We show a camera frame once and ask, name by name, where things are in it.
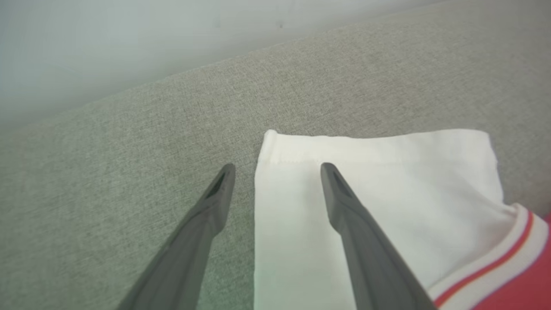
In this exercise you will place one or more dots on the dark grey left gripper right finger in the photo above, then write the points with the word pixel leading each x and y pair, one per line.
pixel 374 271

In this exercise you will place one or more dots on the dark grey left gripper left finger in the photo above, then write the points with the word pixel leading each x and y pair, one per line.
pixel 181 267

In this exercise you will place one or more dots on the red t-shirt with white sleeves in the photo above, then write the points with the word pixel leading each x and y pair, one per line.
pixel 409 193

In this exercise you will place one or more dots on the grey fabric sofa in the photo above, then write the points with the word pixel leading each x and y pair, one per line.
pixel 129 150

